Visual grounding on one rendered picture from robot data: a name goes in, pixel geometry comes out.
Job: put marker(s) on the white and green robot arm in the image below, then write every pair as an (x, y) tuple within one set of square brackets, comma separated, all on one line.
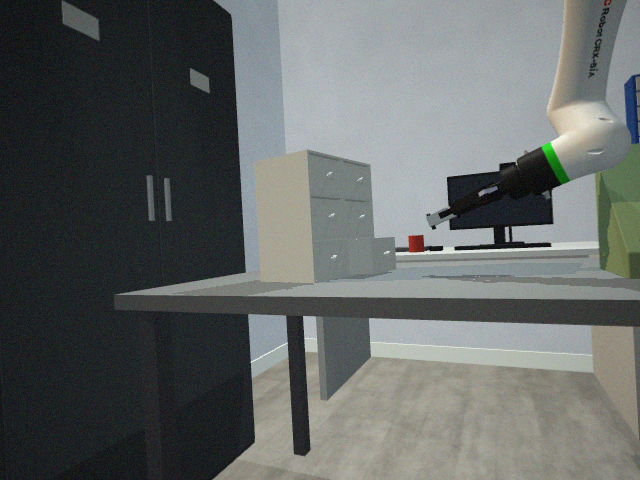
[(591, 137)]

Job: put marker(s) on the grey drawer front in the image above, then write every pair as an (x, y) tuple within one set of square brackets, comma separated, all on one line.
[(330, 259), (356, 181), (325, 176), (359, 218), (328, 217), (371, 255)]

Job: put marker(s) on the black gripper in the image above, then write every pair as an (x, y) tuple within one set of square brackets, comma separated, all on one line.
[(510, 183)]

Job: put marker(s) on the small beige chest of grey drawers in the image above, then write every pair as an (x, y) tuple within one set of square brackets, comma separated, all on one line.
[(284, 217)]

